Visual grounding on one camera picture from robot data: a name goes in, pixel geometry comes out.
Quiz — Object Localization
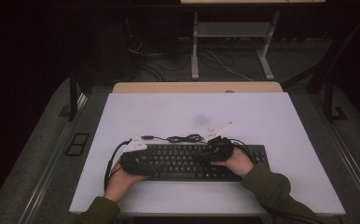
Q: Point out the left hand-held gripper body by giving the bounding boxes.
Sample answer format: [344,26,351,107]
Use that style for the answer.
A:
[119,136,158,177]

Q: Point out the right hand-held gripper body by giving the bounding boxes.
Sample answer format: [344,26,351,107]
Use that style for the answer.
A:
[204,121,235,163]

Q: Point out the black computer keyboard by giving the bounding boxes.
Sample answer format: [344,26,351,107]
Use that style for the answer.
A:
[136,142,270,184]

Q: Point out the person's right hand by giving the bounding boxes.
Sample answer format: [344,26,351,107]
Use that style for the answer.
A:
[210,146,256,179]

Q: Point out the person's left hand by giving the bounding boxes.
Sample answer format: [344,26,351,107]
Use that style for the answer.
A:
[103,161,148,203]

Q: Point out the white table board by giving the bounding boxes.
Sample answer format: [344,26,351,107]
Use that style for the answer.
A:
[68,91,347,217]

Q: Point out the black metal stand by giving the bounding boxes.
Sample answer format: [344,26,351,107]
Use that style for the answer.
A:
[281,11,360,124]
[68,70,92,122]

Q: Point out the black keyboard cable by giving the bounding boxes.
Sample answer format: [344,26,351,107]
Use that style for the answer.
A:
[140,133,214,146]

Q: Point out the black floor socket frame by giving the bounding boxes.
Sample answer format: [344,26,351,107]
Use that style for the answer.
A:
[63,132,91,158]

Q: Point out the white floor cable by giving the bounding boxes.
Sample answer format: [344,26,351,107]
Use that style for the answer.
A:
[205,49,255,83]

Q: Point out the aluminium floor rail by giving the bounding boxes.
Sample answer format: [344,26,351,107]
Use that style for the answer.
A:
[17,92,89,224]
[311,92,360,217]

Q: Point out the black floor cables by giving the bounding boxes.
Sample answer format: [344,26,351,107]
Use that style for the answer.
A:
[126,33,256,83]

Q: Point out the white metal desk frame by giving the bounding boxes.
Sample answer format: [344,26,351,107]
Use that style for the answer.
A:
[180,0,327,81]

